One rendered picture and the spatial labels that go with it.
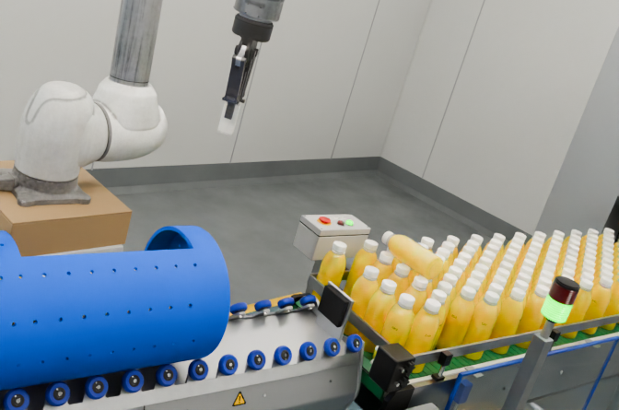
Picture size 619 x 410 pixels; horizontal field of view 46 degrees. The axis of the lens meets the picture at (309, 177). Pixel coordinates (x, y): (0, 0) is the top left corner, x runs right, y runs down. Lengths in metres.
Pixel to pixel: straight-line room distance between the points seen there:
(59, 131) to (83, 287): 0.55
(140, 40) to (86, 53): 2.57
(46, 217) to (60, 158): 0.14
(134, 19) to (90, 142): 0.32
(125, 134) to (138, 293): 0.62
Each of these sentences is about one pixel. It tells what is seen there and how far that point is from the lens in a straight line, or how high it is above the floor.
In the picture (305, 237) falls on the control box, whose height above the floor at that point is 1.05.
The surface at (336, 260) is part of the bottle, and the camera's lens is 2.06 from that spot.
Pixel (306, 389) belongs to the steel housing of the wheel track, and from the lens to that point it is 1.83.
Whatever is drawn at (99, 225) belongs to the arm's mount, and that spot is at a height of 1.06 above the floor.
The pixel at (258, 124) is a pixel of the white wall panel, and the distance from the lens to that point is 5.51.
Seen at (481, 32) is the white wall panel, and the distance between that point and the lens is 6.33.
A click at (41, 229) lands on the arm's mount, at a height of 1.07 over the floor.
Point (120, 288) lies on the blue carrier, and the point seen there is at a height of 1.18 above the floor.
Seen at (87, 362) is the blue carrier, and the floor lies 1.05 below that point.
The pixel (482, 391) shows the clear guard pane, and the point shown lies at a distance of 2.11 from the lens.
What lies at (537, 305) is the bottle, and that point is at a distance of 2.31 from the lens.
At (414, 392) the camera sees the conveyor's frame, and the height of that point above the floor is 0.88.
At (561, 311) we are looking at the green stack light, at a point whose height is 1.19.
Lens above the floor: 1.87
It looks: 18 degrees down
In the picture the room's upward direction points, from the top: 17 degrees clockwise
